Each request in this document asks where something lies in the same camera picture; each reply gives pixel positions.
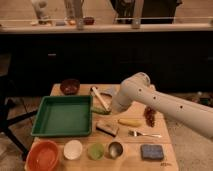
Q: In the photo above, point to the green plastic tray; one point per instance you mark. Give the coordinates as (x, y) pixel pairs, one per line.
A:
(63, 116)

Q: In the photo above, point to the black office chair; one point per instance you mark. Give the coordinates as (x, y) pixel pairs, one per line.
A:
(5, 106)

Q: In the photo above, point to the light green cup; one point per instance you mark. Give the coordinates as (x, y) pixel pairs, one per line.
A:
(95, 151)

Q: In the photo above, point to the metal cup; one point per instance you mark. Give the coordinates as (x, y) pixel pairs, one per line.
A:
(115, 150)

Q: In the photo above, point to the wooden block brush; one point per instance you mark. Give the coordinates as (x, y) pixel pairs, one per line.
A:
(107, 127)

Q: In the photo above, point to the small red background bowl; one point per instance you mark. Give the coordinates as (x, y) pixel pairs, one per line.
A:
(88, 20)

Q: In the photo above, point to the orange-red bowl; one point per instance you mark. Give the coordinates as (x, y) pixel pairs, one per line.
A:
(43, 156)

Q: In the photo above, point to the blue sponge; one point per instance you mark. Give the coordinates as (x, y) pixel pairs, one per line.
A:
(152, 152)

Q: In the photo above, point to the dark brown bowl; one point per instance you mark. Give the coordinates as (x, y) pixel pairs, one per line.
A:
(70, 86)

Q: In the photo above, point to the silver fork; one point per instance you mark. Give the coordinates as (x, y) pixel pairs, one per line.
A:
(136, 133)

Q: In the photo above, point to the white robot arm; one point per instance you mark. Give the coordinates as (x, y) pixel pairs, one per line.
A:
(137, 88)

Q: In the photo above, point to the purple grape bunch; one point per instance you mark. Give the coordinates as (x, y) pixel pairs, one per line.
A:
(149, 115)

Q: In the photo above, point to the white small bowl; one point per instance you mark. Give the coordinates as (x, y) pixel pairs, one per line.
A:
(73, 149)

